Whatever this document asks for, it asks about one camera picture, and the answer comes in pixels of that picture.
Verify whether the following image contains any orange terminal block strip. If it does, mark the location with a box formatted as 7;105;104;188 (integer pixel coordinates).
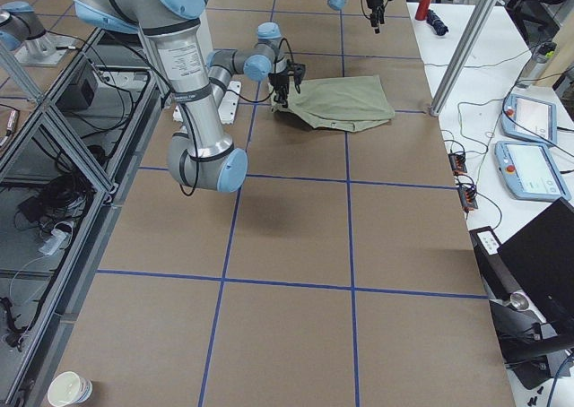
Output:
448;152;478;214

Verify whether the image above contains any near teach pendant tablet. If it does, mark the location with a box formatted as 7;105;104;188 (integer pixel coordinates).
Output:
494;141;571;203

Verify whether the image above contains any olive green long-sleeve shirt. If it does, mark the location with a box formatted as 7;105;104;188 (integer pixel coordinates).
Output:
272;75;396;133

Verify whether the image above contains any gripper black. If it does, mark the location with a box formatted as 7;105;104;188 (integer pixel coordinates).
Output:
268;71;290;109
366;0;385;34

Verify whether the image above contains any black laptop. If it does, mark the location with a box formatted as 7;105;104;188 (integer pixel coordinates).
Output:
499;198;573;333

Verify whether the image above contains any far teach pendant tablet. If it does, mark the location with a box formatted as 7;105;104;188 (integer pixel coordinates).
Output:
500;93;557;146

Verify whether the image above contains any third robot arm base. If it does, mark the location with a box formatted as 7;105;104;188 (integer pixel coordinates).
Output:
1;1;76;66

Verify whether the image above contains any aluminium frame post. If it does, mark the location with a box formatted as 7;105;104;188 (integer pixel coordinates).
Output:
430;0;497;117

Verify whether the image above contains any paper cup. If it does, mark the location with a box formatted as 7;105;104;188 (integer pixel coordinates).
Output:
47;371;93;407

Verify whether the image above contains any folded dark blue umbrella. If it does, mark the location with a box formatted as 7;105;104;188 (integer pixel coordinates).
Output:
426;9;448;37

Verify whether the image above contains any teach pendant tablet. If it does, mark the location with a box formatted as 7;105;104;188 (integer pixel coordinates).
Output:
494;141;571;203
500;93;557;146

